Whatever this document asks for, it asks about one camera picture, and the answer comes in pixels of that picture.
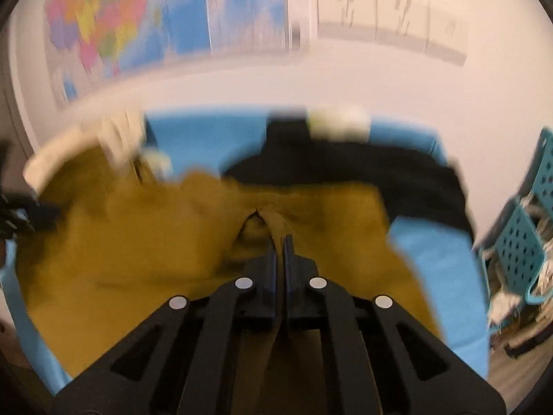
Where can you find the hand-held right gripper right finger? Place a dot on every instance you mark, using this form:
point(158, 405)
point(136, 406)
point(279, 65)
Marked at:
point(289, 268)

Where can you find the white wall socket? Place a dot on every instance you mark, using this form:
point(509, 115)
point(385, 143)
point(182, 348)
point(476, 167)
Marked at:
point(448, 36)
point(345, 11)
point(401, 19)

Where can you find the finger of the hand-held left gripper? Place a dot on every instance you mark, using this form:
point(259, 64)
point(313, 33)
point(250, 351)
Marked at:
point(30, 218)

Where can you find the mustard brown jacket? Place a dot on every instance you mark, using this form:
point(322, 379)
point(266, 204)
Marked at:
point(151, 246)

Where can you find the blue bed sheet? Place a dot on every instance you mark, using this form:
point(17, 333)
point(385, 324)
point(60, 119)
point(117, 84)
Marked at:
point(207, 138)

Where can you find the black garment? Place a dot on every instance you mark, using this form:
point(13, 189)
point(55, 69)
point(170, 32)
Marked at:
point(410, 181)

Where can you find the blue perforated plastic basket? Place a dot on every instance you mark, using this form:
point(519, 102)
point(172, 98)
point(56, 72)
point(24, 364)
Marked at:
point(518, 246)

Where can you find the small cream cloth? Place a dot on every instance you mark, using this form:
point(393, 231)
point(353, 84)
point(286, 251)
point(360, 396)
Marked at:
point(339, 121)

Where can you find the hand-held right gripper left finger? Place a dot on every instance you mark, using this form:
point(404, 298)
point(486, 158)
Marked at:
point(272, 268)

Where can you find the colourful wall map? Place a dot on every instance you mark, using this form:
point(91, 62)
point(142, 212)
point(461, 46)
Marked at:
point(129, 17)

